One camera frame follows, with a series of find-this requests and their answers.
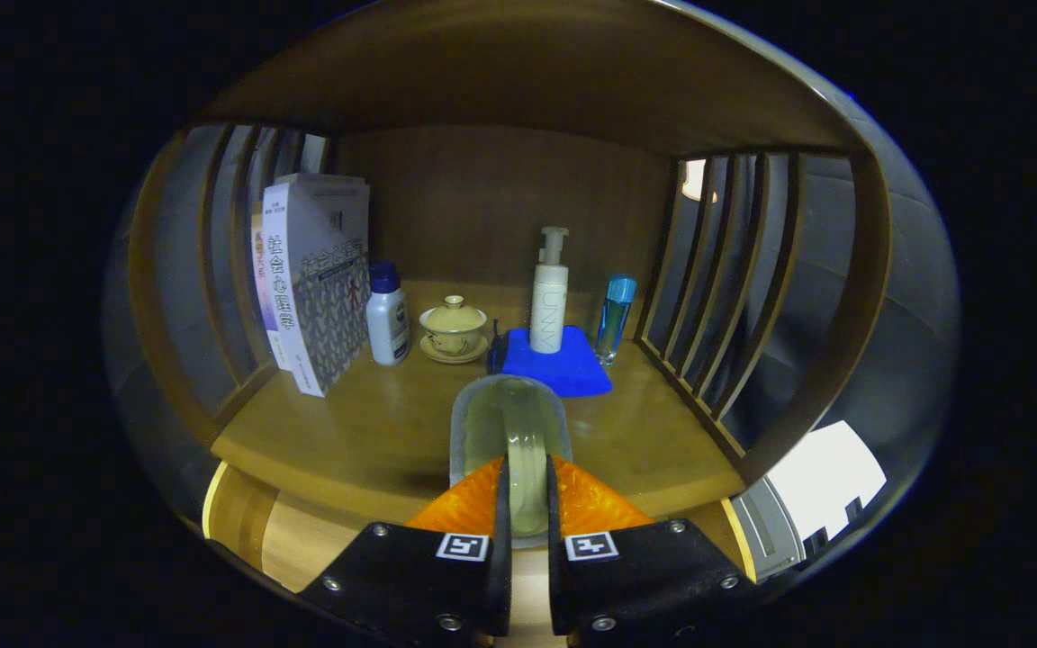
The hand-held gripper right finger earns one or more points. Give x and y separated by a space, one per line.
556 576

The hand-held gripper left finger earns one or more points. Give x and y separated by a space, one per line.
502 576

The wooden drawer with black knob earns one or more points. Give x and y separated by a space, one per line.
302 540

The wooden countertop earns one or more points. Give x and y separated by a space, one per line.
374 432

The white filing cabinet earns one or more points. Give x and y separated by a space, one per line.
820 477

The wooden cabinet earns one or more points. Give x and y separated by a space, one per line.
500 72

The blue folded cloth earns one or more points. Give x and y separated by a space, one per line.
572 373

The yellow lidded teacup with saucer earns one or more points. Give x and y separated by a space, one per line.
453 328

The clear bottle with blue cap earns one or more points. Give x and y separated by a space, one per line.
613 324

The white pump bottle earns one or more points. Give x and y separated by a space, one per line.
549 306

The white bottle with blue cap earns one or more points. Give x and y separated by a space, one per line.
387 328

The grey white patterned book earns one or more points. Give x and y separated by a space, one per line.
329 297

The thin purple book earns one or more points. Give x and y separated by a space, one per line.
262 288

